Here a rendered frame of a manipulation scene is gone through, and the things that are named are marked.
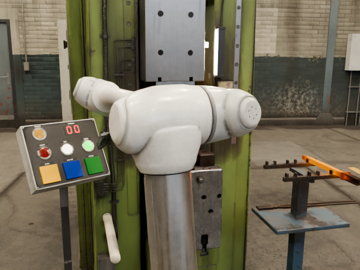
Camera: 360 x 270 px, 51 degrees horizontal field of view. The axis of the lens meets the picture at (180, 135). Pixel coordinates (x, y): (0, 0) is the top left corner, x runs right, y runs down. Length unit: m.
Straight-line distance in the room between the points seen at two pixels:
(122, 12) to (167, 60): 0.33
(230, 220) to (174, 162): 1.64
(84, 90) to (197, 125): 0.59
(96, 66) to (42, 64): 6.17
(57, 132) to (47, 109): 6.45
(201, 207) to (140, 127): 1.35
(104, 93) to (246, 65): 1.14
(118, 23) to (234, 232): 1.38
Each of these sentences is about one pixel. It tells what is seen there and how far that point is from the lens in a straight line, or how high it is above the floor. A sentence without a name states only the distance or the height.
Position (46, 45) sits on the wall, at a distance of 8.10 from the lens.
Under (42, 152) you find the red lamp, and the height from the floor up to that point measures 1.09.
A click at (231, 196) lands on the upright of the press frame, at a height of 0.67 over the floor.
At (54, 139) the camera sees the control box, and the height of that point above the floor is 1.13.
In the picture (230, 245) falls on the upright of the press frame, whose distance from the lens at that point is 2.43.
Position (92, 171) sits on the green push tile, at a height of 0.99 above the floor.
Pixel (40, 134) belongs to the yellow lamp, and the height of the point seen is 1.16.
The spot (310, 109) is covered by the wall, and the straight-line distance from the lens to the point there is 8.71.
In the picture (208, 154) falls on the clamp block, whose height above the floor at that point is 0.98.
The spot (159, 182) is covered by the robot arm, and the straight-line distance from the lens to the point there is 0.77.
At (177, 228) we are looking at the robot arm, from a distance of 0.79.
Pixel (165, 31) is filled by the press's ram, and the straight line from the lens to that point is 1.88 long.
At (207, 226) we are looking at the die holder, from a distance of 2.08.
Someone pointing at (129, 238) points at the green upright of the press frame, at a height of 0.48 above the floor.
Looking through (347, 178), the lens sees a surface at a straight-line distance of 1.94.
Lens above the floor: 1.49
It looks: 12 degrees down
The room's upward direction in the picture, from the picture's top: straight up
